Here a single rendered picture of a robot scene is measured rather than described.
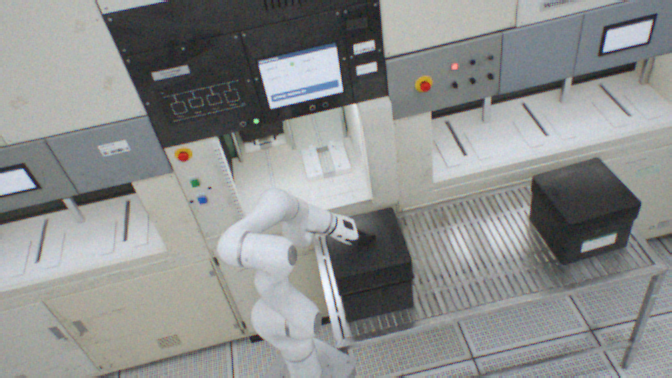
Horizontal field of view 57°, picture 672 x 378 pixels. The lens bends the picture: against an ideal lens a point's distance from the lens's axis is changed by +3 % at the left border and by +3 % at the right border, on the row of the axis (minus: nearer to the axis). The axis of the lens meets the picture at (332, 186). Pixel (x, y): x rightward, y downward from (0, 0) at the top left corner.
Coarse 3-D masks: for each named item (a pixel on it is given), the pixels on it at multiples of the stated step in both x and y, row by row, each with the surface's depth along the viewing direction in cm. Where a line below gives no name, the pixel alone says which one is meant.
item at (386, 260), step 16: (368, 224) 233; (384, 224) 232; (336, 240) 229; (368, 240) 227; (384, 240) 226; (400, 240) 225; (336, 256) 224; (352, 256) 223; (368, 256) 222; (384, 256) 221; (400, 256) 220; (336, 272) 219; (352, 272) 218; (368, 272) 217; (384, 272) 219; (400, 272) 221; (352, 288) 222; (368, 288) 223
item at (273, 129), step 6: (264, 126) 295; (270, 126) 295; (276, 126) 296; (282, 126) 297; (240, 132) 294; (246, 132) 295; (252, 132) 296; (258, 132) 296; (264, 132) 297; (270, 132) 298; (276, 132) 299; (282, 132) 299; (246, 138) 298; (252, 138) 298; (258, 138) 299
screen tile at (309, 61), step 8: (312, 56) 214; (320, 56) 215; (304, 64) 216; (312, 64) 216; (320, 64) 217; (328, 64) 217; (312, 72) 219; (320, 72) 219; (328, 72) 220; (336, 72) 220; (304, 80) 220; (312, 80) 221
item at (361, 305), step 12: (384, 288) 226; (396, 288) 228; (408, 288) 229; (348, 300) 227; (360, 300) 229; (372, 300) 230; (384, 300) 232; (396, 300) 233; (408, 300) 234; (348, 312) 233; (360, 312) 234; (372, 312) 236; (384, 312) 237
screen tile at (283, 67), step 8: (272, 64) 213; (280, 64) 214; (288, 64) 214; (296, 64) 215; (264, 72) 215; (272, 72) 215; (280, 72) 216; (296, 72) 217; (280, 80) 218; (288, 80) 219; (296, 80) 219; (272, 88) 220; (280, 88) 220
